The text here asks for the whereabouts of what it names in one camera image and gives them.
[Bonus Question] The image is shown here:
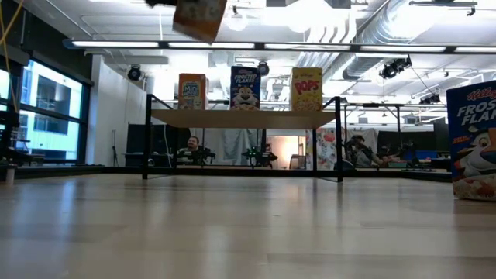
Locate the orange Frosted Mini Wheats box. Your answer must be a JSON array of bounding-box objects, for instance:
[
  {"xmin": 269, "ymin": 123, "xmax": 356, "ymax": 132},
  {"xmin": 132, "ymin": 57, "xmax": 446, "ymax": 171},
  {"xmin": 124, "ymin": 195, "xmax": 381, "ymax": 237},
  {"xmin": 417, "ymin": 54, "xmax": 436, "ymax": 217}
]
[
  {"xmin": 172, "ymin": 0, "xmax": 229, "ymax": 45},
  {"xmin": 177, "ymin": 73, "xmax": 209, "ymax": 111}
]

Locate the blue Frosted Flakes box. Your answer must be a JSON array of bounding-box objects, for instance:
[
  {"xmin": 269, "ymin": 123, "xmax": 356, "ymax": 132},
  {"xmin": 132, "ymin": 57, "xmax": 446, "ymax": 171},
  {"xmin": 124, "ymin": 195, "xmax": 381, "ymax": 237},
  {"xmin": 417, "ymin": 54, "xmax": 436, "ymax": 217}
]
[
  {"xmin": 446, "ymin": 80, "xmax": 496, "ymax": 202},
  {"xmin": 229, "ymin": 65, "xmax": 262, "ymax": 112}
]

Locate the yellow Corn Pops box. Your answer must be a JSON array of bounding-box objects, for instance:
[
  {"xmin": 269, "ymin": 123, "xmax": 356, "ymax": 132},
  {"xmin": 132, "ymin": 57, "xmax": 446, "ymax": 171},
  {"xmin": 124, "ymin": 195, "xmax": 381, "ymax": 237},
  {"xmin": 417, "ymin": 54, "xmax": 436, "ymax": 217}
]
[{"xmin": 290, "ymin": 67, "xmax": 324, "ymax": 112}]

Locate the long ceiling light bar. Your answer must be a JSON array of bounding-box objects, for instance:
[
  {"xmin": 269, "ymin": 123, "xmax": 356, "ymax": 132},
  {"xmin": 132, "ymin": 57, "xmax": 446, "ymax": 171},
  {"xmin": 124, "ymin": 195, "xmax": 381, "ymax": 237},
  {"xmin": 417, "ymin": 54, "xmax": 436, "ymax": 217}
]
[{"xmin": 61, "ymin": 38, "xmax": 496, "ymax": 54}]

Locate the round white ceiling lamp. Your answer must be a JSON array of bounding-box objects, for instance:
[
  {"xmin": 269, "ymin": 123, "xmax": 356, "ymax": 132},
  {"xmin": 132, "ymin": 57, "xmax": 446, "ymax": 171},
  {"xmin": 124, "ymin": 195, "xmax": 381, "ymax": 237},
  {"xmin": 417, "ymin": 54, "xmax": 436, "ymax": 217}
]
[{"xmin": 226, "ymin": 5, "xmax": 249, "ymax": 33}]

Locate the black cabinet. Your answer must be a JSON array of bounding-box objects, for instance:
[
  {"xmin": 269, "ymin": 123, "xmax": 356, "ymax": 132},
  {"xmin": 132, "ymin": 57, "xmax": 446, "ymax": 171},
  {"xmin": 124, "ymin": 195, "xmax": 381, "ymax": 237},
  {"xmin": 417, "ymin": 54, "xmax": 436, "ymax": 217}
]
[{"xmin": 126, "ymin": 123, "xmax": 191, "ymax": 167}]

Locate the person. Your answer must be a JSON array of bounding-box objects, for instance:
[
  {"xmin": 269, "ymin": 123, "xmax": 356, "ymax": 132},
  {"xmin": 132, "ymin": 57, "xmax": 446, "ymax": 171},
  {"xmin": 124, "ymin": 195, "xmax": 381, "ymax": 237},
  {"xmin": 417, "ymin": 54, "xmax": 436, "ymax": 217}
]
[
  {"xmin": 176, "ymin": 135, "xmax": 208, "ymax": 166},
  {"xmin": 344, "ymin": 134, "xmax": 402, "ymax": 168}
]

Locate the black tripod stand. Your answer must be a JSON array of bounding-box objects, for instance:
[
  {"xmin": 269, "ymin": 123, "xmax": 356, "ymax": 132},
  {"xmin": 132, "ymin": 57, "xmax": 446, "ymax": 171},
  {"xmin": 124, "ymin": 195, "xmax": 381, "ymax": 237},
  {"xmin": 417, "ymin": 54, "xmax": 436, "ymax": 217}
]
[{"xmin": 111, "ymin": 129, "xmax": 119, "ymax": 167}]

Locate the white curtain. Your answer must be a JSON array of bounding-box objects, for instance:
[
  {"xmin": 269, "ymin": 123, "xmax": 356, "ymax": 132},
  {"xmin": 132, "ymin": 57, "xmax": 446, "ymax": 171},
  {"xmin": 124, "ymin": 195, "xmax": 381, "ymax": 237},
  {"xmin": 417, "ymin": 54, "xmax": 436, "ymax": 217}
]
[{"xmin": 191, "ymin": 128, "xmax": 268, "ymax": 167}]

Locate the colourful poster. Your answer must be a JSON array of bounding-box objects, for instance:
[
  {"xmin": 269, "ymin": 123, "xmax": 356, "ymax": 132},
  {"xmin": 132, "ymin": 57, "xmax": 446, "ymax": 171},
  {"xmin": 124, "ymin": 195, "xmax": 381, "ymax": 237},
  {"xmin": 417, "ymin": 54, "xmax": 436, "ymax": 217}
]
[{"xmin": 305, "ymin": 128, "xmax": 339, "ymax": 171}]

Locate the black track spotlight cluster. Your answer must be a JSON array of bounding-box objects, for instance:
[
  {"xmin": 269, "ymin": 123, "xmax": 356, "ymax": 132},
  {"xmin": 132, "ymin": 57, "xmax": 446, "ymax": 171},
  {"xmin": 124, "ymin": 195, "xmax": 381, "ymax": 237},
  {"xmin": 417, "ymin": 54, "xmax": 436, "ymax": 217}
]
[{"xmin": 378, "ymin": 57, "xmax": 413, "ymax": 81}]

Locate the wooden shelf with black frame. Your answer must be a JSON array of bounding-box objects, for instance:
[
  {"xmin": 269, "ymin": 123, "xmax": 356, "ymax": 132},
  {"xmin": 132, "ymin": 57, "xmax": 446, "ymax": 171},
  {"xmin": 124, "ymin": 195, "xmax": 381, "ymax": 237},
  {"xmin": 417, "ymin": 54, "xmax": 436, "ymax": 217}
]
[{"xmin": 141, "ymin": 94, "xmax": 344, "ymax": 184}]

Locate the yellow cable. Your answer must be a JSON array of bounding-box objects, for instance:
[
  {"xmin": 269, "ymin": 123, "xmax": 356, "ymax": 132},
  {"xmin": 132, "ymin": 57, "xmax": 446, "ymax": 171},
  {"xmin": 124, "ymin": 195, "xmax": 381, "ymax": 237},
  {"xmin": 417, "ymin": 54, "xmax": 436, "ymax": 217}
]
[{"xmin": 0, "ymin": 0, "xmax": 25, "ymax": 113}]

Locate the black aluminium rig frame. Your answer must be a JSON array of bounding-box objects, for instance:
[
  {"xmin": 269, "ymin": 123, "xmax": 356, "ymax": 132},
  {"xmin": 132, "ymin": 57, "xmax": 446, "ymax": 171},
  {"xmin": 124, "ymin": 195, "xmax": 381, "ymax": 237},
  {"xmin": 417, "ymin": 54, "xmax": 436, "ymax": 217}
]
[{"xmin": 0, "ymin": 165, "xmax": 453, "ymax": 183}]

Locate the silver ventilation duct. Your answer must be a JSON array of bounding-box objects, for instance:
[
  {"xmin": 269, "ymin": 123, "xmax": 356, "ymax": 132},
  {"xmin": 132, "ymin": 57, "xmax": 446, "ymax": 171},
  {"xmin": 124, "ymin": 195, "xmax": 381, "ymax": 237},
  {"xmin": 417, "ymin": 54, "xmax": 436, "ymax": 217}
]
[{"xmin": 298, "ymin": 0, "xmax": 431, "ymax": 81}]

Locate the small white post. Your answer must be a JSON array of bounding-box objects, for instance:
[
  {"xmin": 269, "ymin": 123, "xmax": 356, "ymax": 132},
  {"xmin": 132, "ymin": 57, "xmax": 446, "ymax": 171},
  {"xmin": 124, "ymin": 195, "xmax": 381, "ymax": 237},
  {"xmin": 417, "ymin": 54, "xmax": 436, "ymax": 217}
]
[{"xmin": 4, "ymin": 164, "xmax": 17, "ymax": 186}]

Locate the background black metal frame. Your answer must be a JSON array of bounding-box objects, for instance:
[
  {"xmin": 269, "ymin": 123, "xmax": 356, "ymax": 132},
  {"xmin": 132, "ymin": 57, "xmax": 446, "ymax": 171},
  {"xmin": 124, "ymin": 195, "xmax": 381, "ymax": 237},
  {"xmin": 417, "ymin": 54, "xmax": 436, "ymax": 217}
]
[{"xmin": 343, "ymin": 102, "xmax": 449, "ymax": 156}]

